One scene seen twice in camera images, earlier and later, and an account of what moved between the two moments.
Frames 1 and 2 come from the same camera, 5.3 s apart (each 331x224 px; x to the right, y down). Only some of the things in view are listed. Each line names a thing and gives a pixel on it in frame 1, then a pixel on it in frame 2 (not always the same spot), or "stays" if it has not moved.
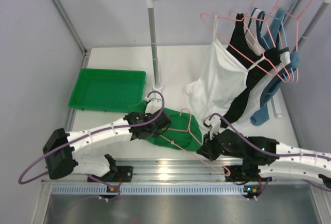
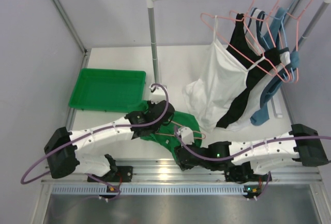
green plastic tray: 108,90 stays
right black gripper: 207,149 to 183,166
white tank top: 216,92 stays
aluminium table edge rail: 181,170 stays
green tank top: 183,133 stays
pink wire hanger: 226,174 to 182,126
